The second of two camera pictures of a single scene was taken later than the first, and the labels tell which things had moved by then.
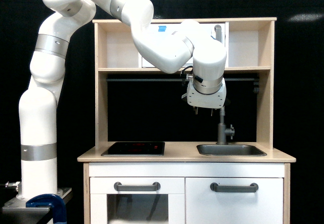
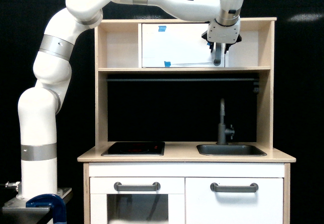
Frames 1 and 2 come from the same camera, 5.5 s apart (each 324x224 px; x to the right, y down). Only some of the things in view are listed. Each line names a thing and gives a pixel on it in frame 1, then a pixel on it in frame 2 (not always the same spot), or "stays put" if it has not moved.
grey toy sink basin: x=231 y=150 stays put
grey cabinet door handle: x=252 y=188 stays put
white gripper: x=197 y=99 to x=219 y=33
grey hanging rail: x=172 y=80 stays put
